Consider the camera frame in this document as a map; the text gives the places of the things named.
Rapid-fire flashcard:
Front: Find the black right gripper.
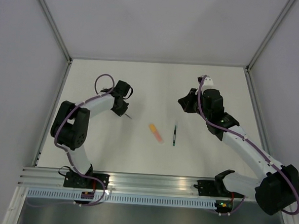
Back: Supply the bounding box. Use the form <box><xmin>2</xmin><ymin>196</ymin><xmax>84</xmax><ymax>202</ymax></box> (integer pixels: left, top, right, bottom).
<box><xmin>177</xmin><ymin>88</ymin><xmax>212</xmax><ymax>121</ymax></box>

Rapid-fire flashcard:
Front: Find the green gel pen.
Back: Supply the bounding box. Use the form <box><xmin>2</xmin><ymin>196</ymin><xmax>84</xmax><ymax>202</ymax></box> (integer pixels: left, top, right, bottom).
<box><xmin>172</xmin><ymin>121</ymin><xmax>178</xmax><ymax>146</ymax></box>

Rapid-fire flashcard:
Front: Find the orange highlighter pen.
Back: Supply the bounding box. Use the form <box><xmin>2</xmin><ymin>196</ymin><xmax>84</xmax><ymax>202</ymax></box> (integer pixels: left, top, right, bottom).
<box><xmin>152</xmin><ymin>129</ymin><xmax>164</xmax><ymax>144</ymax></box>

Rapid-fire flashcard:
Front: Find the orange highlighter cap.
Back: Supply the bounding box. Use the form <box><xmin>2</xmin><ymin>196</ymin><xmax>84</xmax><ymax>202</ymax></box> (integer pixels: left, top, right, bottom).
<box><xmin>148</xmin><ymin>124</ymin><xmax>157</xmax><ymax>133</ymax></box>

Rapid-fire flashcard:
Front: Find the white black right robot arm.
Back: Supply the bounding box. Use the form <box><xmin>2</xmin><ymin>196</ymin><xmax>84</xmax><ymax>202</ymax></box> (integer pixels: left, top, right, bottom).
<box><xmin>177</xmin><ymin>88</ymin><xmax>299</xmax><ymax>215</ymax></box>

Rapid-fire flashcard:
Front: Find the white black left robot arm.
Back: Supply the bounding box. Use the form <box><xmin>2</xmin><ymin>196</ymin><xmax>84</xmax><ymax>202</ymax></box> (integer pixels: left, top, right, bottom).
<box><xmin>50</xmin><ymin>80</ymin><xmax>134</xmax><ymax>190</ymax></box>

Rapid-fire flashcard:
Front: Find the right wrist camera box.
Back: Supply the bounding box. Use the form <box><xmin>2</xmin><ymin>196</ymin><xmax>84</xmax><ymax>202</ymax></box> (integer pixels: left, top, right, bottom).
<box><xmin>198</xmin><ymin>75</ymin><xmax>214</xmax><ymax>92</ymax></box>

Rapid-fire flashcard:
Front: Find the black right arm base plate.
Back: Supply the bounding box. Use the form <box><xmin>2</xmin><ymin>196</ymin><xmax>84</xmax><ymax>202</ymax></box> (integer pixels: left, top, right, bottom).
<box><xmin>193</xmin><ymin>179</ymin><xmax>243</xmax><ymax>198</ymax></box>

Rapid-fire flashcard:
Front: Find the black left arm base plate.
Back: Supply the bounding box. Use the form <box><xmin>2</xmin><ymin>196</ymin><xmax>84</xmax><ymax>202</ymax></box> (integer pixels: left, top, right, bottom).
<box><xmin>63</xmin><ymin>171</ymin><xmax>109</xmax><ymax>190</ymax></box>

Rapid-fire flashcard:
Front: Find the aluminium mounting rail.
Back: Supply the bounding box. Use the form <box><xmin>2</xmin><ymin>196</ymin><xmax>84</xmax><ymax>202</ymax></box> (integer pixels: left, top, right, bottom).
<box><xmin>18</xmin><ymin>166</ymin><xmax>294</xmax><ymax>203</ymax></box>

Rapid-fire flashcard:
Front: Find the white slotted cable duct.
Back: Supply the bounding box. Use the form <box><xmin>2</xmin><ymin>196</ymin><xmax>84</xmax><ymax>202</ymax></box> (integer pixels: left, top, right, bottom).
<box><xmin>27</xmin><ymin>188</ymin><xmax>216</xmax><ymax>210</ymax></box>

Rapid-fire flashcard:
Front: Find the left aluminium frame post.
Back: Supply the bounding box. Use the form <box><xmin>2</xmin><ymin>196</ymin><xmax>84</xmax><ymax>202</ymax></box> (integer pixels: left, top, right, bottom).
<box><xmin>24</xmin><ymin>0</ymin><xmax>76</xmax><ymax>63</ymax></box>

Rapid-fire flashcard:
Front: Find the aluminium frame post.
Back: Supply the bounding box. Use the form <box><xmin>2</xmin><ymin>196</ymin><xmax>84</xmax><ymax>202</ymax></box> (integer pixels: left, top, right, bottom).
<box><xmin>24</xmin><ymin>0</ymin><xmax>76</xmax><ymax>63</ymax></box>
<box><xmin>245</xmin><ymin>0</ymin><xmax>297</xmax><ymax>74</ymax></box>

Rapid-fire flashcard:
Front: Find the right aluminium frame post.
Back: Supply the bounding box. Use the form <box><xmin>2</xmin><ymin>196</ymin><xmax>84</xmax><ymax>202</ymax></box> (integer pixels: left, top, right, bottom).
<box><xmin>245</xmin><ymin>0</ymin><xmax>297</xmax><ymax>74</ymax></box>

